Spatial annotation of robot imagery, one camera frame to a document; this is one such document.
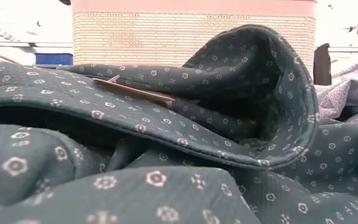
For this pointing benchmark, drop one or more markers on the green floral-print shirt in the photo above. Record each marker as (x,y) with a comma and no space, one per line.
(166,124)

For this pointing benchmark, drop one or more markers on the grey geometric-print shirt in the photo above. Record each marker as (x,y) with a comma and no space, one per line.
(350,96)

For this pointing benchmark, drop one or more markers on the brown cardboard hang tag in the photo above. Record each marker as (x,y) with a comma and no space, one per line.
(135,91)

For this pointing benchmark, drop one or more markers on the white plastic laundry bin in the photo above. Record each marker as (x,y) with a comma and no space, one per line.
(182,37)

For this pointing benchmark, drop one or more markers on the blue box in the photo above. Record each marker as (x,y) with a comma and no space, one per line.
(53,59)

